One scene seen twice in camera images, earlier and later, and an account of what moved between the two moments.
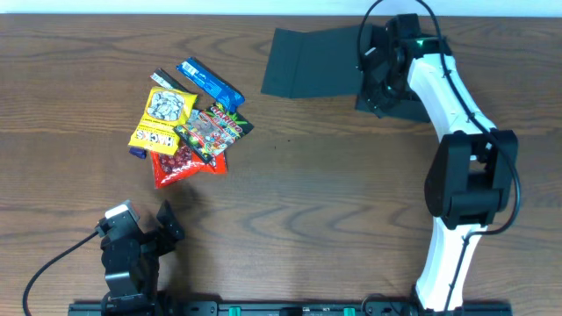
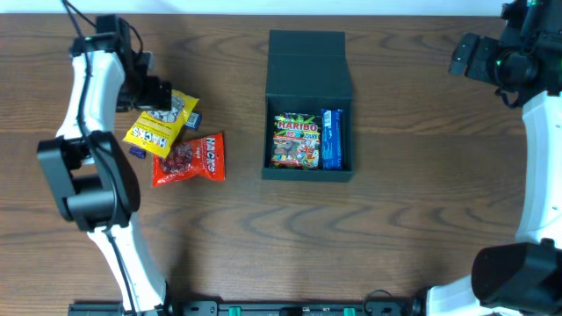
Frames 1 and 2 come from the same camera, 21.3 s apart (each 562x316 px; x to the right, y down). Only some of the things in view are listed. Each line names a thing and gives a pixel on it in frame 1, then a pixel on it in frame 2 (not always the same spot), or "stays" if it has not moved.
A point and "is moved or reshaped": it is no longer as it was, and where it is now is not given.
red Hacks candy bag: x=186 y=163 stays
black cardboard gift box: x=325 y=62 is moved or reshaped
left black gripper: x=147 y=240 -> x=159 y=94
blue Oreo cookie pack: x=226 y=95 -> x=332 y=138
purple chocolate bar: x=139 y=153 stays
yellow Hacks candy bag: x=163 y=111 stays
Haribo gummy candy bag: x=210 y=130 -> x=296 y=141
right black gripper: x=375 y=74 -> x=465 y=54
